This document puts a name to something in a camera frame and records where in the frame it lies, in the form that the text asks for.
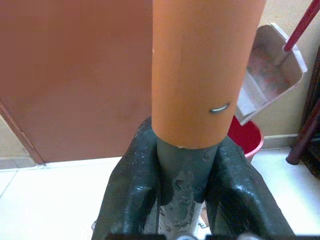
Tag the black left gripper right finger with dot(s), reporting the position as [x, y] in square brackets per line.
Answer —
[245, 197]

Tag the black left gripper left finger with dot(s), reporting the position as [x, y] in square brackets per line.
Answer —
[130, 190]

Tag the red plastic bucket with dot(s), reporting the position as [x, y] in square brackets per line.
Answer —
[247, 137]

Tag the dark red stick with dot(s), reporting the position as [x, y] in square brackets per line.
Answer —
[303, 135]

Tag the dark wooden furniture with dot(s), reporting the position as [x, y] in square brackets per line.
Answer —
[313, 120]

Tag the brown wooden door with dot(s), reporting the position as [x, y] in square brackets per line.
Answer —
[75, 75]

